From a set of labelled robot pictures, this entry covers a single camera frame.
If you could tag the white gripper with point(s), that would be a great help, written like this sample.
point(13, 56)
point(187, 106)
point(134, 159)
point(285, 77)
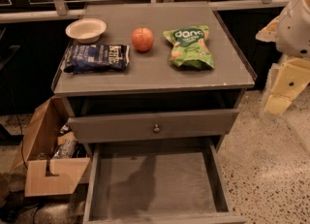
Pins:
point(296, 30)

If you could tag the red apple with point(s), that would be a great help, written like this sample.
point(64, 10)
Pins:
point(142, 39)

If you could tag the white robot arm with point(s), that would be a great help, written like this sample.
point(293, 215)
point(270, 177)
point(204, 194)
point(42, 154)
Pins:
point(290, 31)

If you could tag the grey top drawer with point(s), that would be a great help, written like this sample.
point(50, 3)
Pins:
point(139, 126)

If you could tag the grey drawer cabinet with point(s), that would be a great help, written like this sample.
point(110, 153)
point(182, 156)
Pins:
point(150, 83)

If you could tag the round metal drawer knob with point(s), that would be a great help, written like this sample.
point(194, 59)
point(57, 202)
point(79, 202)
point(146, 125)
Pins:
point(157, 129)

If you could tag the open grey middle drawer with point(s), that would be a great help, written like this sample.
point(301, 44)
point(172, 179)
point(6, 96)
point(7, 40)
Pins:
point(175, 181)

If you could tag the green snack bag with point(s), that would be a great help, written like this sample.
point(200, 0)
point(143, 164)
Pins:
point(189, 47)

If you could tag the white paper bowl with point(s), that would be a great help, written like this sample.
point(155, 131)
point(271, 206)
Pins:
point(87, 30)

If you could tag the blue chip bag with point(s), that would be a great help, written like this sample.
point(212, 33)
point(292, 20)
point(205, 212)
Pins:
point(96, 58)

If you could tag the metal window railing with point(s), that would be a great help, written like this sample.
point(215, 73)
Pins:
point(38, 15)

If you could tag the plastic bottle in box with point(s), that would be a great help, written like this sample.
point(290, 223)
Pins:
point(66, 149)

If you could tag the open cardboard box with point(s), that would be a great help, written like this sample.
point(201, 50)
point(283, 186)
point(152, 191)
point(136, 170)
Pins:
point(46, 176)

